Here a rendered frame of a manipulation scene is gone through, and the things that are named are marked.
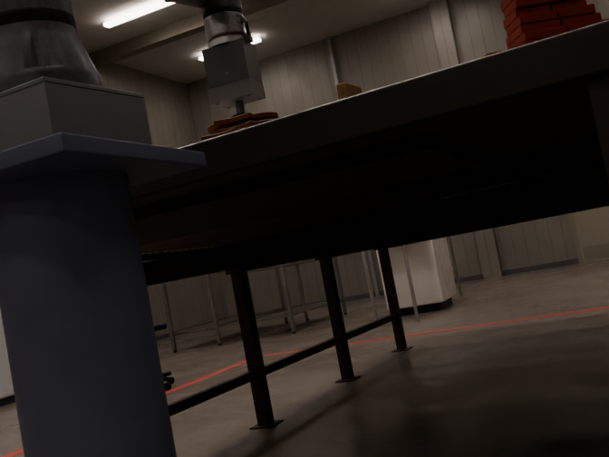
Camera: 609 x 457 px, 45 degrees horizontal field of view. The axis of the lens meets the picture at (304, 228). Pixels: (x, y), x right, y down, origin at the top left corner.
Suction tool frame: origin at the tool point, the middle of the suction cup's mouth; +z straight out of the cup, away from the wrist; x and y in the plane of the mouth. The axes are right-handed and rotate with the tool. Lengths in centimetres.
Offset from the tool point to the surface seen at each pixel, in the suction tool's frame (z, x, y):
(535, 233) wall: 36, -1133, 8
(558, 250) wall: 70, -1131, -23
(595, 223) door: 37, -1122, -86
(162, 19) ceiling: -383, -836, 457
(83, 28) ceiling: -383, -777, 556
